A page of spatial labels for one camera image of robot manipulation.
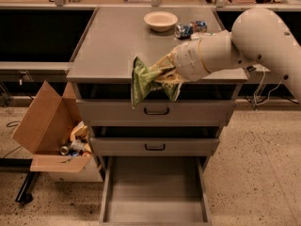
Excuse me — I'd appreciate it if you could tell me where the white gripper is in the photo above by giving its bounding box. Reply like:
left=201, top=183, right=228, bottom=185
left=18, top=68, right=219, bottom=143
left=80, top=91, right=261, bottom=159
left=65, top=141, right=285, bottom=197
left=150, top=40, right=210, bottom=84

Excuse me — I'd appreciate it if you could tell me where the green jalapeno chip bag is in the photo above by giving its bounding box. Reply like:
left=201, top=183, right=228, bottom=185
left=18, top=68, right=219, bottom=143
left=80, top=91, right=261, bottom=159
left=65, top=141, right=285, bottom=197
left=131, top=56, right=185, bottom=107

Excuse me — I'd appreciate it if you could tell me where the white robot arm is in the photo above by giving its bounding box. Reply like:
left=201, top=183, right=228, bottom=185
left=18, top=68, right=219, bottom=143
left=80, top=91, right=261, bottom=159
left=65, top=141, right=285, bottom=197
left=156, top=8, right=301, bottom=101

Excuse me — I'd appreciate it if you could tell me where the grey drawer cabinet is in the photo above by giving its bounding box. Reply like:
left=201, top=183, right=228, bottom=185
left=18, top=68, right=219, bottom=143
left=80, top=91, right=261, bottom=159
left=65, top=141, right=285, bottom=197
left=67, top=7, right=248, bottom=166

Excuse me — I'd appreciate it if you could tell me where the grey top drawer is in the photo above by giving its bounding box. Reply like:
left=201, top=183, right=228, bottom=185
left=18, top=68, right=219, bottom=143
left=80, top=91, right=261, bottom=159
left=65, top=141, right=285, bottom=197
left=76, top=100, right=235, bottom=127

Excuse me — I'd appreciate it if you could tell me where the grey middle drawer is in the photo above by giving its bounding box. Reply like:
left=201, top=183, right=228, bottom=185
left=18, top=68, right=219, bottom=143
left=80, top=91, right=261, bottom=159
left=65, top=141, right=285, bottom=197
left=90, top=137, right=219, bottom=156

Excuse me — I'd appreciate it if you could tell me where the grey open bottom drawer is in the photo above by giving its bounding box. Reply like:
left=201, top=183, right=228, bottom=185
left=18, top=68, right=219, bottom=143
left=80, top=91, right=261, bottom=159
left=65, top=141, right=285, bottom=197
left=99, top=157, right=212, bottom=226

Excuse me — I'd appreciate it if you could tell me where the blue soda can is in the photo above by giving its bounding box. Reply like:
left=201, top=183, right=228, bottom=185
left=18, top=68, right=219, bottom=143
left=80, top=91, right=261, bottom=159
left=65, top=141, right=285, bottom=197
left=174, top=21, right=207, bottom=39

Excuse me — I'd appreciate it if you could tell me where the crushed white green can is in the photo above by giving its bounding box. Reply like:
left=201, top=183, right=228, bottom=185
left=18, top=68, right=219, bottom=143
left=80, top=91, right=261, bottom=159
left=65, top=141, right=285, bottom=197
left=190, top=32, right=215, bottom=40

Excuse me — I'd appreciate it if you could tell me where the white bowl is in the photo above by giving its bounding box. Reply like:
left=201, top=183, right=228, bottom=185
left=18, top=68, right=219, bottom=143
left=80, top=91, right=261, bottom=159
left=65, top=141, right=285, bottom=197
left=144, top=11, right=178, bottom=32

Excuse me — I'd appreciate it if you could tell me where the open cardboard box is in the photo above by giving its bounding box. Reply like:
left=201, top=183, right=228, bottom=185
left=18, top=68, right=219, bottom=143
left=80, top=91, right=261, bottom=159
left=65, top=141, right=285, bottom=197
left=12, top=81, right=91, bottom=173

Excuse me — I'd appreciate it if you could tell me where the silver can in box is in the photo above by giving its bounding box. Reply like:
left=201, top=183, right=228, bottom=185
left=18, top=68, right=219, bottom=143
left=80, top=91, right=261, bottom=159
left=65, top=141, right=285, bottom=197
left=59, top=145, right=71, bottom=155

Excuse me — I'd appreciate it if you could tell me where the black table leg base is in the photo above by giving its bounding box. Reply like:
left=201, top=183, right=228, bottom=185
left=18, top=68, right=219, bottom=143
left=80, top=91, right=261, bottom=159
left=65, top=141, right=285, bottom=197
left=0, top=158, right=40, bottom=204

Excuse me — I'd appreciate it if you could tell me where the black top drawer handle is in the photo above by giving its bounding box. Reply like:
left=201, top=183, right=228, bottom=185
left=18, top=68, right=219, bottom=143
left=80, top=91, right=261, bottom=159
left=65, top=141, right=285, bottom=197
left=144, top=107, right=170, bottom=116

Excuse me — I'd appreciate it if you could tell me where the black drawer handle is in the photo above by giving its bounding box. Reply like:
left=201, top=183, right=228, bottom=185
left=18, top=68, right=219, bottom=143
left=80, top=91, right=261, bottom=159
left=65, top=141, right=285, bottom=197
left=144, top=107, right=170, bottom=116
left=144, top=144, right=166, bottom=152

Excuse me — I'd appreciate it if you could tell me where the black middle drawer handle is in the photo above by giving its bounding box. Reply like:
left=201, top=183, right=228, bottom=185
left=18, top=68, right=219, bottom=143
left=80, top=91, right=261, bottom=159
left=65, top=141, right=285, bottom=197
left=144, top=144, right=166, bottom=152

